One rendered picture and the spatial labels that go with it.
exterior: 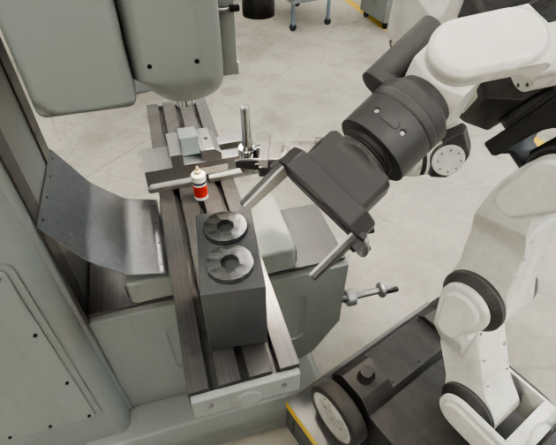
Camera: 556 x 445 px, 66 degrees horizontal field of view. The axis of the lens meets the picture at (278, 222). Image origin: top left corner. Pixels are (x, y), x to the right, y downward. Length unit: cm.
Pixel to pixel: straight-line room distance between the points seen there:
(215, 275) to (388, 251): 179
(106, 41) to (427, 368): 119
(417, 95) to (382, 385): 99
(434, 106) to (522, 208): 38
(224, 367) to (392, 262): 165
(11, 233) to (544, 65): 96
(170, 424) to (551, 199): 140
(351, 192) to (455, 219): 239
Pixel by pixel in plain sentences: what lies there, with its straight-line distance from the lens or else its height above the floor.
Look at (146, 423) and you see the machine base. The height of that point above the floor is 20.
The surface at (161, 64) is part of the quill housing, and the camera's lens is 92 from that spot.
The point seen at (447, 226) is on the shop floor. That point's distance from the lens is 275.
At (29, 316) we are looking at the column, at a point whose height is 89.
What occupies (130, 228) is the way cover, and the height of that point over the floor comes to 91.
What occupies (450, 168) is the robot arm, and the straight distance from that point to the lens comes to 112.
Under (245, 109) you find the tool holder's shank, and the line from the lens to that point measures 104.
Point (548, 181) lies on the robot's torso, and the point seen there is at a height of 137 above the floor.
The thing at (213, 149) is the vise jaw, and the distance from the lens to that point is 128.
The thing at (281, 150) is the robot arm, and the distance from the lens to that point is 110.
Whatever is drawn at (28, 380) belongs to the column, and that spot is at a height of 64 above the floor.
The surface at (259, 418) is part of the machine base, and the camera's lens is 176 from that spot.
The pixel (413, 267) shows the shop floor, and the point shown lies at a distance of 244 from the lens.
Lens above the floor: 176
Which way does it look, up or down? 43 degrees down
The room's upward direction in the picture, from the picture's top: straight up
